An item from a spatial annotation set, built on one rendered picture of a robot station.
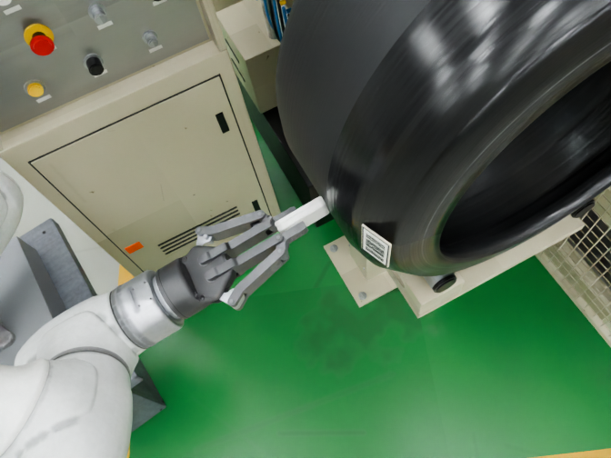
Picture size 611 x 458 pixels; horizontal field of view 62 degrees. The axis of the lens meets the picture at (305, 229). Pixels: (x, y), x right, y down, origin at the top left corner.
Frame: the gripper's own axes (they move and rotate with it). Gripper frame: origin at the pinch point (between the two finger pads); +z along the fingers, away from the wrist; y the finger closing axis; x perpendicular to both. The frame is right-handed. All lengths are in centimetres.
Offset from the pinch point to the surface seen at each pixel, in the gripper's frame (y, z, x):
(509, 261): -10.4, 29.2, 37.2
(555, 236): -11, 39, 39
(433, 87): -7.5, 15.2, -22.6
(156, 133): 59, -20, 35
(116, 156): 59, -32, 35
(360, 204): -7.6, 6.0, -10.3
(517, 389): -29, 31, 119
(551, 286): -6, 61, 123
